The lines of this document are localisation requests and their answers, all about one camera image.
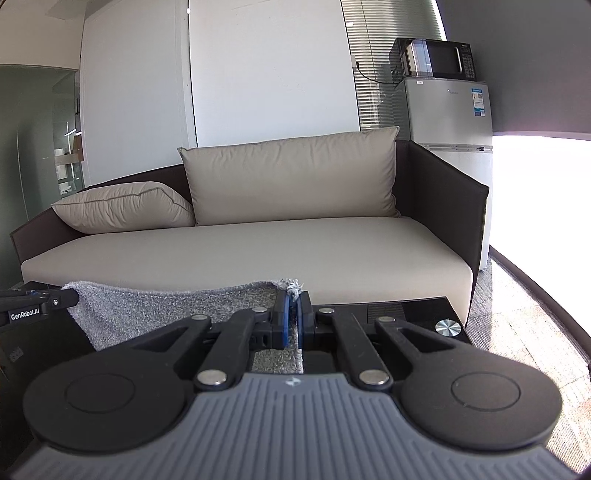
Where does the small beige side cushion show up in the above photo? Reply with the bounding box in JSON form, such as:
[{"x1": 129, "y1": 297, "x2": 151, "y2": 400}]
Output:
[{"x1": 52, "y1": 181, "x2": 195, "y2": 235}]

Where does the grey terry towel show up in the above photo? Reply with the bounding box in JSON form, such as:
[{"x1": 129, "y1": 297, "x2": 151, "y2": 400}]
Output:
[{"x1": 65, "y1": 279, "x2": 303, "y2": 351}]

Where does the black microwave oven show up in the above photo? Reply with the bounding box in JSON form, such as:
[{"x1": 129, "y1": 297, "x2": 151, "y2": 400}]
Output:
[{"x1": 389, "y1": 37, "x2": 477, "y2": 85}]

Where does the silver refrigerator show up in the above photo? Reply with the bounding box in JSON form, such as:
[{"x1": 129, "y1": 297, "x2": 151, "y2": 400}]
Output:
[{"x1": 392, "y1": 77, "x2": 495, "y2": 272}]

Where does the dark brown sofa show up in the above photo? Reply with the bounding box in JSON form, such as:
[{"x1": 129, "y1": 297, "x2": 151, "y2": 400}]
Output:
[{"x1": 11, "y1": 136, "x2": 489, "y2": 320}]

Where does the large beige back cushion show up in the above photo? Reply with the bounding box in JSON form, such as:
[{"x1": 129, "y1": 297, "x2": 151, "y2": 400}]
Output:
[{"x1": 178, "y1": 127, "x2": 399, "y2": 225}]

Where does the round silver table disc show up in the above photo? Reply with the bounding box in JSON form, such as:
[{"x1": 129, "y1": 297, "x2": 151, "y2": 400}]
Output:
[{"x1": 435, "y1": 319, "x2": 463, "y2": 337}]

